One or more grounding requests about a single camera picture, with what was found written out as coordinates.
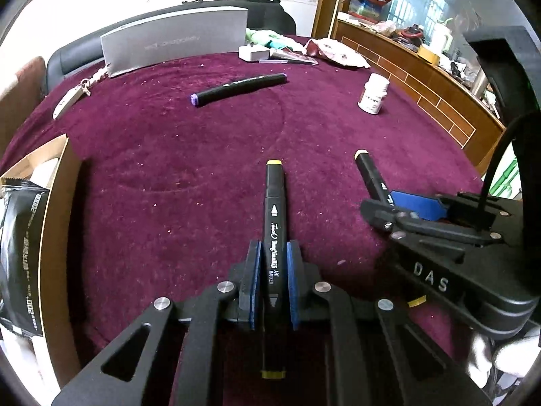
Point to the cardboard box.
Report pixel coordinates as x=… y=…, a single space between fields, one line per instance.
x=61 y=357

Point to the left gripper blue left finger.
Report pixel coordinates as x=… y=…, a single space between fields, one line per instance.
x=248 y=288

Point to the brown chair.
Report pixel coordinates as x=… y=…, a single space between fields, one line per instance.
x=20 y=94

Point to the black plastic packet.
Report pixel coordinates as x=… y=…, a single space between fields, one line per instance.
x=23 y=206

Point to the floral white cloth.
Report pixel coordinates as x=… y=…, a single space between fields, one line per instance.
x=335 y=51

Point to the black leather headboard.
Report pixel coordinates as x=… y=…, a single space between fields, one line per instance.
x=87 y=50

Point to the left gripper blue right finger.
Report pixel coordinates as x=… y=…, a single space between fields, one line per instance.
x=301 y=278

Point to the green cloth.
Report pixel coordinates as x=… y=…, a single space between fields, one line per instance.
x=273 y=40

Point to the right white gloved hand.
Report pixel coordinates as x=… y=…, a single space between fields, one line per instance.
x=498 y=368

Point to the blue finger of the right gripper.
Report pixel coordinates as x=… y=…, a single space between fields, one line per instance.
x=428 y=208

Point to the white charger block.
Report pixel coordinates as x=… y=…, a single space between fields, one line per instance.
x=253 y=53

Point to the white key fob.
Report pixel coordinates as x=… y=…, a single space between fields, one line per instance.
x=71 y=97

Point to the purple capped black marker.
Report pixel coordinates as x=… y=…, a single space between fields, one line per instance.
x=248 y=85

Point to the yellow capped marker front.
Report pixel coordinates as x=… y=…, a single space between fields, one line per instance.
x=275 y=312

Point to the small white pill bottle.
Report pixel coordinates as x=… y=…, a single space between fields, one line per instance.
x=373 y=94

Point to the grey long box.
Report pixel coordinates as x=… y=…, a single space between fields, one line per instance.
x=174 y=35

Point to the wooden cabinet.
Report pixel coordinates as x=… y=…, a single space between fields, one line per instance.
x=446 y=100

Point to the yellow capped marker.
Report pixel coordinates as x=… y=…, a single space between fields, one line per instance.
x=275 y=312
x=372 y=178

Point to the maroon bed blanket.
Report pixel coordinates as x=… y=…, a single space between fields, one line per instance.
x=167 y=200

